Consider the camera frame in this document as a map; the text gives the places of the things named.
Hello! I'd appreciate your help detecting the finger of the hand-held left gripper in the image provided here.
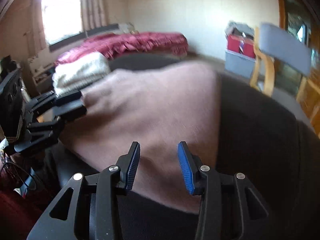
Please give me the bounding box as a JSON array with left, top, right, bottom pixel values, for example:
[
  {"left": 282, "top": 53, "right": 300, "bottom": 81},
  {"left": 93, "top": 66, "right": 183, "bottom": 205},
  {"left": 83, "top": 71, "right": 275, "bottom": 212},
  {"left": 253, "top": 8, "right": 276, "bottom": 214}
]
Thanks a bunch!
[
  {"left": 14, "top": 116, "right": 66, "bottom": 154},
  {"left": 25, "top": 90, "right": 88, "bottom": 123}
]

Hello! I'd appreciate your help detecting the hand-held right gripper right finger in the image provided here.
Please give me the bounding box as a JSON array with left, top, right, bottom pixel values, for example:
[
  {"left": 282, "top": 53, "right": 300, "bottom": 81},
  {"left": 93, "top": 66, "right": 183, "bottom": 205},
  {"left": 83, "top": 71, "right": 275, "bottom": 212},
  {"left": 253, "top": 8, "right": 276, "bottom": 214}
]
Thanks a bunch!
[{"left": 177, "top": 141, "right": 272, "bottom": 240}]

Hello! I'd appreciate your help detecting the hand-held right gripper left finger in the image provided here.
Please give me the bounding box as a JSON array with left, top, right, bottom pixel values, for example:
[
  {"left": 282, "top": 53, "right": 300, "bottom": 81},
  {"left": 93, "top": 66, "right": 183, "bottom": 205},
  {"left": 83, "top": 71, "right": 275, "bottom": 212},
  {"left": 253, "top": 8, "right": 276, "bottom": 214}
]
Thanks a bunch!
[{"left": 26, "top": 141, "right": 141, "bottom": 240}]

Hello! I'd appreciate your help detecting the pink knitted sweater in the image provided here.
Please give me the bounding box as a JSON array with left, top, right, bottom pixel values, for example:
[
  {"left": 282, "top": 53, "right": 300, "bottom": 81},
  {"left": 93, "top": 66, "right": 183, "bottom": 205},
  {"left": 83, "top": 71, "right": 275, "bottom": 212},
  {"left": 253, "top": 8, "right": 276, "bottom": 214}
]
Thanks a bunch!
[{"left": 59, "top": 61, "right": 223, "bottom": 214}]

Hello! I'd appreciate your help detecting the white knitted sweater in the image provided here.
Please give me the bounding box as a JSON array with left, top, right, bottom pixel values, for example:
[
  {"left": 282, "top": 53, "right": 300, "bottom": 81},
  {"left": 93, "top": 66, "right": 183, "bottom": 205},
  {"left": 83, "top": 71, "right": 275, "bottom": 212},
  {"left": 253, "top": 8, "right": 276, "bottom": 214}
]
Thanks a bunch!
[{"left": 51, "top": 52, "right": 112, "bottom": 95}]

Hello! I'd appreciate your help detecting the white bedside shelf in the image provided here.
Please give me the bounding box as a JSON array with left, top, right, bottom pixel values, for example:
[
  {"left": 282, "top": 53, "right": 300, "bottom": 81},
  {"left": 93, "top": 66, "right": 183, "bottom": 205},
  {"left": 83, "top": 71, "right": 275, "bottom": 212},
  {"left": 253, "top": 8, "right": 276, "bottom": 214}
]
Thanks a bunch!
[{"left": 29, "top": 52, "right": 57, "bottom": 85}]

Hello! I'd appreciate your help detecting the grey bed headboard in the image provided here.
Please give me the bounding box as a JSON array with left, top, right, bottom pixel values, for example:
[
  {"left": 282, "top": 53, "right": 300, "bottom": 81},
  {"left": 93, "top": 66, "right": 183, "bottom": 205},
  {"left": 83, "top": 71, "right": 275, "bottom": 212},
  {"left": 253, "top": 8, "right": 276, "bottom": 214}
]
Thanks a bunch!
[{"left": 49, "top": 24, "right": 119, "bottom": 53}]

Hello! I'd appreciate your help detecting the bright window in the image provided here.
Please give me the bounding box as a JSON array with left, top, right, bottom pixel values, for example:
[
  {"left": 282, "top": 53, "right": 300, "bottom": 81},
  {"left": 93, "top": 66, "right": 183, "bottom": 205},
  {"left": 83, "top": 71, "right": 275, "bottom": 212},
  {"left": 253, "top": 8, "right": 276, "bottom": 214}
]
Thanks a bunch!
[{"left": 41, "top": 0, "right": 83, "bottom": 45}]

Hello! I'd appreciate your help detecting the red quilted bedspread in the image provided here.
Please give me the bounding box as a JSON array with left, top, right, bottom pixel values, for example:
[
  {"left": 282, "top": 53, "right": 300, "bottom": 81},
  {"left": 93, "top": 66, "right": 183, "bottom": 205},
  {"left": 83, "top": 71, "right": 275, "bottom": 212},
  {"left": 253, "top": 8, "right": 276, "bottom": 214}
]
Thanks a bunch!
[{"left": 54, "top": 32, "right": 189, "bottom": 67}]

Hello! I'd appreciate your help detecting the patterned window curtain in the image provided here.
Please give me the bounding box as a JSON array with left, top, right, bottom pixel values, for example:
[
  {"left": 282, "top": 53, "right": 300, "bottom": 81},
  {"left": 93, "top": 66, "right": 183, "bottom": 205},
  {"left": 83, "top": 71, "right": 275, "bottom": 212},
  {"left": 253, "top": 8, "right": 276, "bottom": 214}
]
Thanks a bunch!
[{"left": 79, "top": 0, "right": 108, "bottom": 30}]

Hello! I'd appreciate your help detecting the grey plastic storage box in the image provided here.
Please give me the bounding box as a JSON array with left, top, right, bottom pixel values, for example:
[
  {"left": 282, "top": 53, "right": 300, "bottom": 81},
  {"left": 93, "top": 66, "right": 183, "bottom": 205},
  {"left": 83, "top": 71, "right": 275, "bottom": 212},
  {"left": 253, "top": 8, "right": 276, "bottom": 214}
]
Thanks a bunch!
[{"left": 224, "top": 49, "right": 257, "bottom": 79}]

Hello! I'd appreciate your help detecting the red fabric storage box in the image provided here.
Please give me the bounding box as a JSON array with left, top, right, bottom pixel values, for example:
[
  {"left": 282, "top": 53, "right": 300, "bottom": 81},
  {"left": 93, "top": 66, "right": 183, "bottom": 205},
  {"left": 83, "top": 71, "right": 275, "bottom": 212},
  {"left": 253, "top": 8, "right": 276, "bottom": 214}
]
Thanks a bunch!
[{"left": 227, "top": 34, "right": 255, "bottom": 58}]

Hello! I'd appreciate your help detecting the wooden wardrobe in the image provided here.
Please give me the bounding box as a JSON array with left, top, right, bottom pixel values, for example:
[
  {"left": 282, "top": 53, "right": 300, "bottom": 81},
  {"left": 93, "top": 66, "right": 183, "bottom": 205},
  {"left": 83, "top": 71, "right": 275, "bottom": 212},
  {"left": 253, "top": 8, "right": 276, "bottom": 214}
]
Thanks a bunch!
[{"left": 299, "top": 75, "right": 320, "bottom": 138}]

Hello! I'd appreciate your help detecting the grey cloth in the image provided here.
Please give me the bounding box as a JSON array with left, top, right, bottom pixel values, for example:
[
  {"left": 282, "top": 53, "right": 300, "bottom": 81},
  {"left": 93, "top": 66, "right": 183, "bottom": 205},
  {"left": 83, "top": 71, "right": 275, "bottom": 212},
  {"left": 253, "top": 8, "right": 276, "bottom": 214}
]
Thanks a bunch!
[{"left": 224, "top": 20, "right": 254, "bottom": 37}]

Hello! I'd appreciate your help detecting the wooden armchair with grey cushions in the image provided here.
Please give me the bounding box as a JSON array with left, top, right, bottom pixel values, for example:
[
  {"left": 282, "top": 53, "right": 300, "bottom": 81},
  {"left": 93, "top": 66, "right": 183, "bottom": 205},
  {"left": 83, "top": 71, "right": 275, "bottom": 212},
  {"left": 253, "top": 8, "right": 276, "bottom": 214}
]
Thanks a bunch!
[{"left": 250, "top": 22, "right": 313, "bottom": 103}]

